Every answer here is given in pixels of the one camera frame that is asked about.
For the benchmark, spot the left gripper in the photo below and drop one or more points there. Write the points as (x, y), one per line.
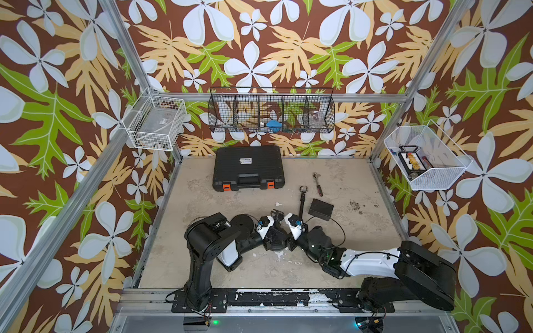
(266, 242)

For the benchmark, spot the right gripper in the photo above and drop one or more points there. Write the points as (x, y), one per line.
(292, 240)

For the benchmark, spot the black round base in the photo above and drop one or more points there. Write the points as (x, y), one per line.
(279, 242)
(244, 224)

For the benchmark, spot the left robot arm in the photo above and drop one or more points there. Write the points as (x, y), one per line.
(216, 238)

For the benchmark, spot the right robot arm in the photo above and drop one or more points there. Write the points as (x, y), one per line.
(409, 272)

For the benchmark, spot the black phone holder plate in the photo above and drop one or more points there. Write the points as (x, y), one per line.
(321, 209)

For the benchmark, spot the black plastic tool case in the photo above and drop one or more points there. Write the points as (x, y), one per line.
(238, 168)

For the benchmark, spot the blue object in basket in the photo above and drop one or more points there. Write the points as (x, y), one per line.
(274, 126)

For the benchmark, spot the screw box in basket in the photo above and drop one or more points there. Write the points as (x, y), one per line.
(411, 159)

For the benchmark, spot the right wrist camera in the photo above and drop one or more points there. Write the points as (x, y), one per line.
(295, 222)

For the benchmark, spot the red handled ratchet wrench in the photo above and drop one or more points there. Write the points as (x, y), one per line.
(317, 183)

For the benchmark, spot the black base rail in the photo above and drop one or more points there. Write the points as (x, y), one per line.
(220, 300)

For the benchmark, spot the black wire basket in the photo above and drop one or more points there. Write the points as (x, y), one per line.
(298, 109)

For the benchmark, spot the white wire basket right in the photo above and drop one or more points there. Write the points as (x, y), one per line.
(445, 160)

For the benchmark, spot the white wire basket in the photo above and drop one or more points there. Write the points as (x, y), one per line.
(154, 121)
(445, 160)

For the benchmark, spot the white wire basket left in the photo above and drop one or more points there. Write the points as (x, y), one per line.
(154, 121)

